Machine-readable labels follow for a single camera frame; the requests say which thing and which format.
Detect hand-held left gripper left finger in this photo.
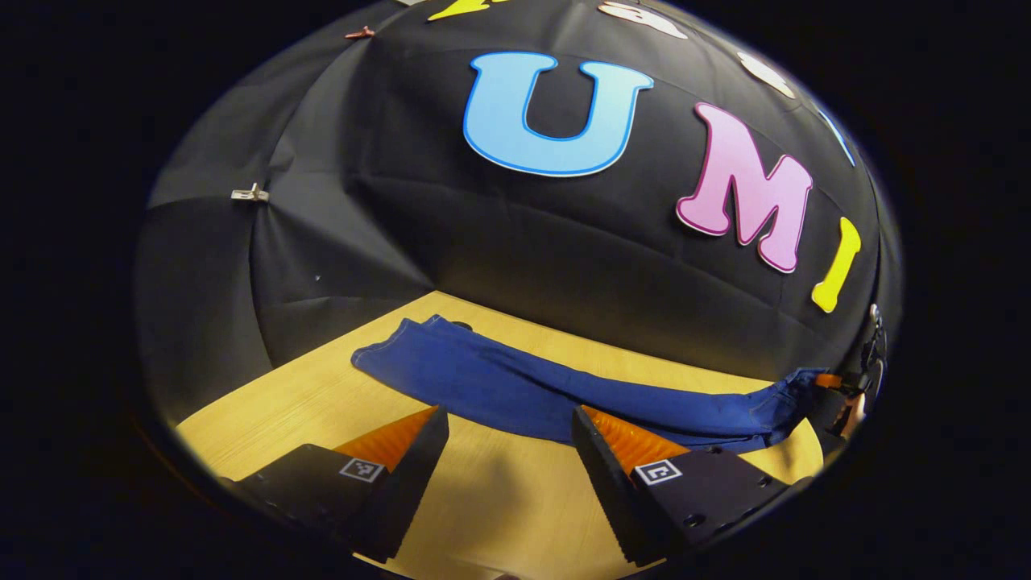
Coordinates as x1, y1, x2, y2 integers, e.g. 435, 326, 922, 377
217, 405, 450, 563

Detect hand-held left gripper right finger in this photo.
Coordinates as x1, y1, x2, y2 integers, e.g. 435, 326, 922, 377
572, 405, 794, 567

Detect blue jeans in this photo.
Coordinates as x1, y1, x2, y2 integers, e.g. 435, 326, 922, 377
352, 316, 830, 454

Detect black backdrop cloth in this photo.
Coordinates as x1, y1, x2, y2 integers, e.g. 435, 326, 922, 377
135, 0, 903, 428

